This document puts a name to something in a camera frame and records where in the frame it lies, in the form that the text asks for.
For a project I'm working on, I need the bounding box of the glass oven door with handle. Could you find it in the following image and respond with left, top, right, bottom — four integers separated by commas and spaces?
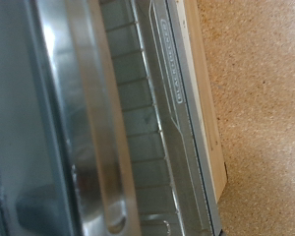
23, 0, 224, 236

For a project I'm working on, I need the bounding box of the wooden slatted block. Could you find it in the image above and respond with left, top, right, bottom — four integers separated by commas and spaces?
175, 0, 229, 205

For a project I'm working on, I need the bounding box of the wire oven rack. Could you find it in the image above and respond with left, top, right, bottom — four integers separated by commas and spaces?
99, 0, 185, 236

